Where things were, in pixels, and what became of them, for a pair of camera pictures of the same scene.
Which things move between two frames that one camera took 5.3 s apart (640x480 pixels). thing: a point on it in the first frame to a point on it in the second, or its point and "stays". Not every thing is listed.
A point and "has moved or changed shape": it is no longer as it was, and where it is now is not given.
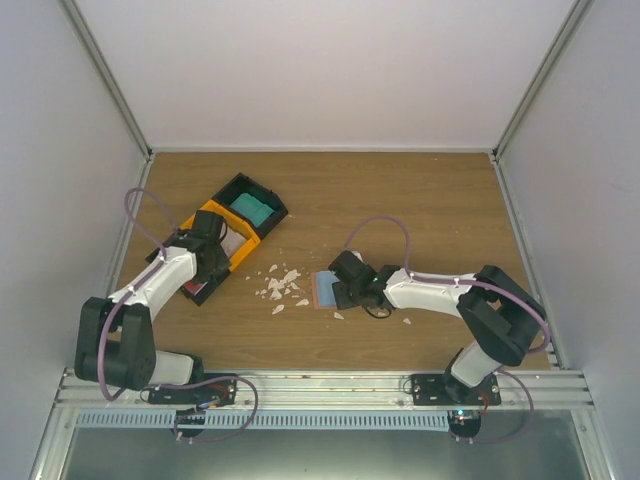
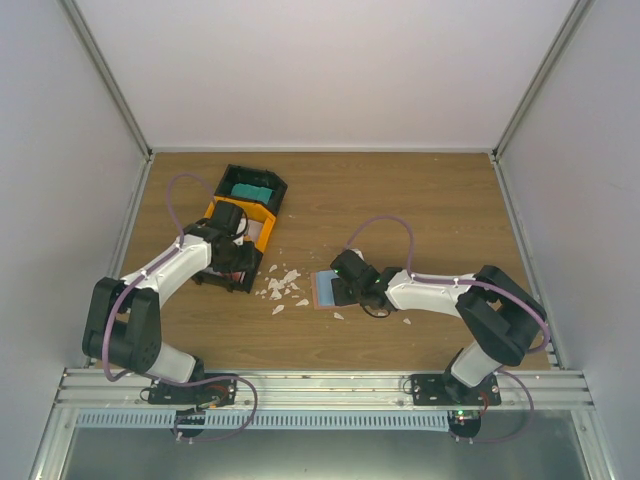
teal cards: (252, 208) to (251, 191)
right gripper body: (347, 301) stays
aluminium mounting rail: (520, 389) stays
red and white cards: (194, 287) to (236, 275)
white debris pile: (286, 282) stays
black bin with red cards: (196, 291) to (238, 280)
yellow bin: (234, 221) has moved or changed shape
